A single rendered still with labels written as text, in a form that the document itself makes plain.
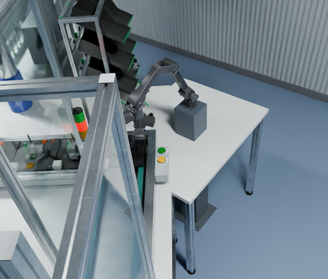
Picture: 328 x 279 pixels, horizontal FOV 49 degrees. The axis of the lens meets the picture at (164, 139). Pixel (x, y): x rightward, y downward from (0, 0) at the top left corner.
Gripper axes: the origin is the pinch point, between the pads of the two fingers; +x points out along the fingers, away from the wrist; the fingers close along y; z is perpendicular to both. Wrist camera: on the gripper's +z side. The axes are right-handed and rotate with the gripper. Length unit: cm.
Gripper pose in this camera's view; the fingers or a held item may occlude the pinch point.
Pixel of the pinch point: (141, 133)
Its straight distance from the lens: 193.8
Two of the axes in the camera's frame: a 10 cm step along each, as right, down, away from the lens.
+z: 10.0, -0.4, -0.6
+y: 0.1, -6.9, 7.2
